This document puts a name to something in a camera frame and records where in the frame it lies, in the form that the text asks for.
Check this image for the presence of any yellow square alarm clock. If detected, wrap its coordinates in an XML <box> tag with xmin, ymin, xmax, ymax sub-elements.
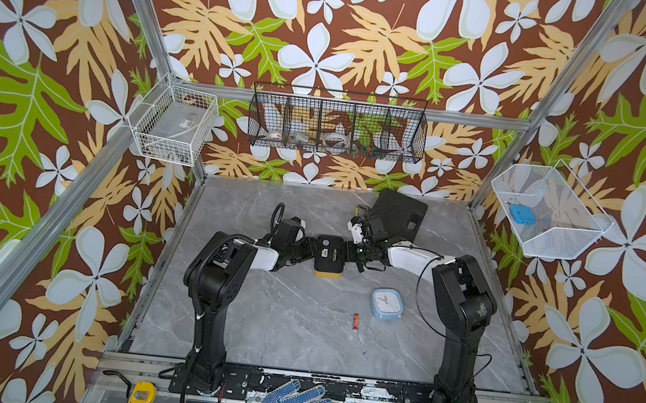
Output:
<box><xmin>313</xmin><ymin>234</ymin><xmax>346</xmax><ymax>280</ymax></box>

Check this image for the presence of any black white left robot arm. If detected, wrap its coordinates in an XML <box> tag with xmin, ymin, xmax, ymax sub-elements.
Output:
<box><xmin>184</xmin><ymin>217</ymin><xmax>314</xmax><ymax>393</ymax></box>

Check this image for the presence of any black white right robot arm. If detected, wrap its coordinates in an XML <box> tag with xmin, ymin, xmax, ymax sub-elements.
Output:
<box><xmin>345</xmin><ymin>214</ymin><xmax>498</xmax><ymax>403</ymax></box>

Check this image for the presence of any black plastic tool case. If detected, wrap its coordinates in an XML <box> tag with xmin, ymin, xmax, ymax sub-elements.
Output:
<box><xmin>371</xmin><ymin>189</ymin><xmax>428</xmax><ymax>244</ymax></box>

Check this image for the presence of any blue object in basket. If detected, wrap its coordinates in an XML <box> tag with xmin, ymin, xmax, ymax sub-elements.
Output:
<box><xmin>509</xmin><ymin>204</ymin><xmax>537</xmax><ymax>227</ymax></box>

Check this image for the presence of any yellow tape measure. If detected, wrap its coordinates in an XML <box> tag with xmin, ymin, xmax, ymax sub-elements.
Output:
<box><xmin>127</xmin><ymin>381</ymin><xmax>157</xmax><ymax>403</ymax></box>

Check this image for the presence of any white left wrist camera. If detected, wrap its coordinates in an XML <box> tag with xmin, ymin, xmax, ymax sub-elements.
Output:
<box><xmin>290</xmin><ymin>216</ymin><xmax>306</xmax><ymax>228</ymax></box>

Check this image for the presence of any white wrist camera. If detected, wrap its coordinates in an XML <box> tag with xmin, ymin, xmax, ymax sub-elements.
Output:
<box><xmin>347</xmin><ymin>218</ymin><xmax>364</xmax><ymax>245</ymax></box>
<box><xmin>290</xmin><ymin>216</ymin><xmax>306</xmax><ymax>228</ymax></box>

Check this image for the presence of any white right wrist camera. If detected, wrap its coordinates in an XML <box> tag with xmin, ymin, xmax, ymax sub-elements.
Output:
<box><xmin>347</xmin><ymin>218</ymin><xmax>364</xmax><ymax>245</ymax></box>

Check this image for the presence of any black wire basket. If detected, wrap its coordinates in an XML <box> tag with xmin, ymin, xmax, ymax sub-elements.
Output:
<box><xmin>246</xmin><ymin>82</ymin><xmax>429</xmax><ymax>163</ymax></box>

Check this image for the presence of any white wire basket left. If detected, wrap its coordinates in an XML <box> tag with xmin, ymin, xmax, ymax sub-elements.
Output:
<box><xmin>128</xmin><ymin>74</ymin><xmax>219</xmax><ymax>167</ymax></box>

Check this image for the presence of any white wire basket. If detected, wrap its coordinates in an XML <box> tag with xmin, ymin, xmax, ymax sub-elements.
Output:
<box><xmin>128</xmin><ymin>74</ymin><xmax>219</xmax><ymax>167</ymax></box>
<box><xmin>492</xmin><ymin>162</ymin><xmax>614</xmax><ymax>261</ymax></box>

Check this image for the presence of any white wire basket right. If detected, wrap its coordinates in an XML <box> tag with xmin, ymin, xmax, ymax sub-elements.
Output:
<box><xmin>492</xmin><ymin>162</ymin><xmax>614</xmax><ymax>261</ymax></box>

